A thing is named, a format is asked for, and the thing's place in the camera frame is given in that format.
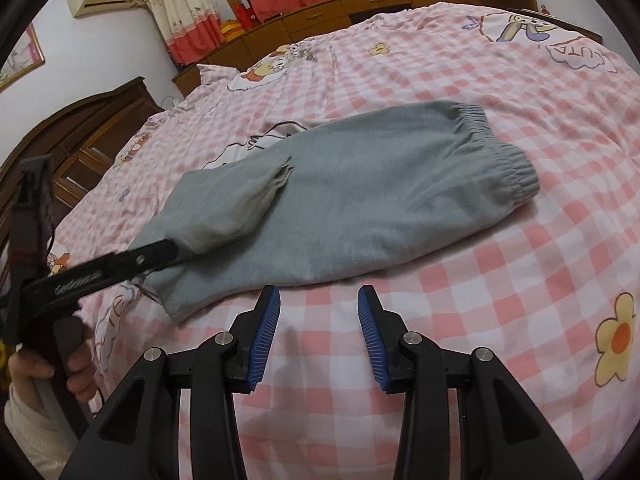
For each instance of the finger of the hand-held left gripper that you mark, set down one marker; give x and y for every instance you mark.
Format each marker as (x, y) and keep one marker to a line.
(150, 257)

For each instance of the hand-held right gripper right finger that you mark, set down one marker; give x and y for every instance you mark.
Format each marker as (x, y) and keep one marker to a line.
(372, 340)

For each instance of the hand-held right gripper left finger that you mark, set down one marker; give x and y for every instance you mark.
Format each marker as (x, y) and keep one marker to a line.
(264, 340)

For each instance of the grey pants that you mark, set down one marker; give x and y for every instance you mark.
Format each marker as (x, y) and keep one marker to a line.
(375, 200)

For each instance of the person's left forearm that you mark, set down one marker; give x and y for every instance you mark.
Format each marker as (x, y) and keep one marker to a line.
(30, 435)

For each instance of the person's left hand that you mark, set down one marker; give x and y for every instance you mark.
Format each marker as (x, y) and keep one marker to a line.
(82, 365)

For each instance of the pink checked cartoon bed sheet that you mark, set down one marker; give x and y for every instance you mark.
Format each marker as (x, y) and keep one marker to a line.
(450, 310)

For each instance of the dark wooden headboard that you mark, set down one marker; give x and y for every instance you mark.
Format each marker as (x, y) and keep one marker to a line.
(75, 130)

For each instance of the yellow box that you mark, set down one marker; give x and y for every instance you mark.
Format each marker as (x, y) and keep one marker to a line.
(233, 29)

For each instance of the red box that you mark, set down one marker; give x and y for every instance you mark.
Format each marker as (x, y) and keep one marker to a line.
(246, 16)

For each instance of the long wooden cabinet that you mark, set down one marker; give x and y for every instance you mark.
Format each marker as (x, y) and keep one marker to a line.
(350, 7)

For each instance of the framed wall picture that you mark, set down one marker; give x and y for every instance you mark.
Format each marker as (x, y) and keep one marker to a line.
(20, 57)

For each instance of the white wall air conditioner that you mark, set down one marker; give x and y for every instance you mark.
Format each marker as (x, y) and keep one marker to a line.
(105, 2)

